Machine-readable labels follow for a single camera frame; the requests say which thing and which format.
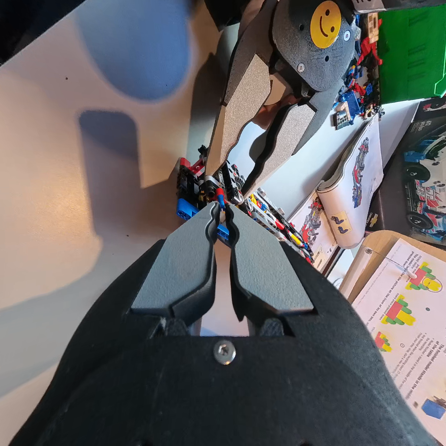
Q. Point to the toy building instruction booklet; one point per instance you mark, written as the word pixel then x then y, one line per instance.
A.
pixel 369 163

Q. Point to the green plastic bin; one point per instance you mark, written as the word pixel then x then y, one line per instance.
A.
pixel 411 52

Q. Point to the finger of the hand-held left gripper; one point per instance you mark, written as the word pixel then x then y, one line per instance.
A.
pixel 289 132
pixel 244 90

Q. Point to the printed instruction sheet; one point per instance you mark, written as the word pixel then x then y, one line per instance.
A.
pixel 411 331

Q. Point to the toy brick car chassis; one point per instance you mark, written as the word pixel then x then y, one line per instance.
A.
pixel 190 181

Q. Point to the toy set cardboard box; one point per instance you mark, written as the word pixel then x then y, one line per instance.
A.
pixel 425 167

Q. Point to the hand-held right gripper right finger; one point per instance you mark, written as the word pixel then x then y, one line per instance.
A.
pixel 268 275

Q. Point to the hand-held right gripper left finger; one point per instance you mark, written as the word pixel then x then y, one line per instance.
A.
pixel 174 275

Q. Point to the pile of loose bricks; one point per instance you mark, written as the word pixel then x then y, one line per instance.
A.
pixel 352 101

